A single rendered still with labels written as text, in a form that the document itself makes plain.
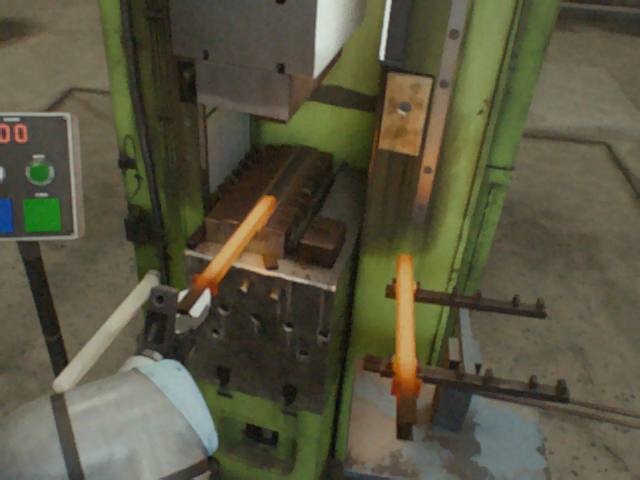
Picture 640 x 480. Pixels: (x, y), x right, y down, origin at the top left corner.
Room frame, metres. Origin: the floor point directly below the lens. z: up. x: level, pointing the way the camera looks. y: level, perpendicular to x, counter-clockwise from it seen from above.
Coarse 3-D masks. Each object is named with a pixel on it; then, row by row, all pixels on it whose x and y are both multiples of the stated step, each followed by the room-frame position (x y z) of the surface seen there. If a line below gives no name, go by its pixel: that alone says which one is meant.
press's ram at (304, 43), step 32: (192, 0) 1.19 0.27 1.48; (224, 0) 1.17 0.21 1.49; (256, 0) 1.16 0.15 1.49; (288, 0) 1.14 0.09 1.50; (320, 0) 1.14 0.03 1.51; (352, 0) 1.38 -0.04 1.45; (192, 32) 1.19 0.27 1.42; (224, 32) 1.17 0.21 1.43; (256, 32) 1.16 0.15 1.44; (288, 32) 1.14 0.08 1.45; (320, 32) 1.15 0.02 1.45; (352, 32) 1.41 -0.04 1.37; (256, 64) 1.16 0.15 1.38; (288, 64) 1.14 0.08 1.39; (320, 64) 1.16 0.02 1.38
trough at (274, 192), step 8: (304, 152) 1.55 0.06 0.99; (296, 160) 1.50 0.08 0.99; (304, 160) 1.50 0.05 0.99; (288, 168) 1.44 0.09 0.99; (296, 168) 1.45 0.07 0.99; (280, 176) 1.39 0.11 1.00; (288, 176) 1.41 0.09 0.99; (280, 184) 1.36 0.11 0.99; (288, 184) 1.37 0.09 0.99; (272, 192) 1.32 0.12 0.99; (280, 192) 1.32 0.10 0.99
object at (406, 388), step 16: (400, 256) 1.02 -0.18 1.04; (400, 272) 0.97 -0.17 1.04; (400, 288) 0.92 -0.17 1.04; (400, 304) 0.87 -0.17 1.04; (400, 320) 0.83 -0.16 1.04; (400, 336) 0.79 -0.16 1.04; (400, 352) 0.75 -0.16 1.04; (400, 368) 0.71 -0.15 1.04; (400, 384) 0.67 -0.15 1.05; (416, 384) 0.67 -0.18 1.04; (400, 400) 0.63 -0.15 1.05; (400, 416) 0.60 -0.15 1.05; (416, 416) 0.61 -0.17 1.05; (400, 432) 0.60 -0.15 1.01
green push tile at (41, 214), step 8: (24, 200) 1.12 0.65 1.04; (32, 200) 1.12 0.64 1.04; (40, 200) 1.13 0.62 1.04; (48, 200) 1.13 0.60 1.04; (56, 200) 1.13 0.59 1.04; (24, 208) 1.11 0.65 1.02; (32, 208) 1.11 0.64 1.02; (40, 208) 1.12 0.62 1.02; (48, 208) 1.12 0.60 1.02; (56, 208) 1.12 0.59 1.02; (32, 216) 1.11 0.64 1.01; (40, 216) 1.11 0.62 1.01; (48, 216) 1.11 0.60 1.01; (56, 216) 1.11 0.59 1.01; (32, 224) 1.10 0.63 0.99; (40, 224) 1.10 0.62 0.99; (48, 224) 1.10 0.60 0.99; (56, 224) 1.11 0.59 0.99; (32, 232) 1.09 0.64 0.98
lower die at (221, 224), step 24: (264, 168) 1.43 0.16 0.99; (312, 168) 1.45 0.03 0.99; (240, 192) 1.32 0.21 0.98; (264, 192) 1.30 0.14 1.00; (288, 192) 1.31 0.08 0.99; (312, 192) 1.35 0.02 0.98; (216, 216) 1.20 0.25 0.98; (240, 216) 1.20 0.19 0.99; (288, 216) 1.21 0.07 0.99; (216, 240) 1.18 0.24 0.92; (264, 240) 1.15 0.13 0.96
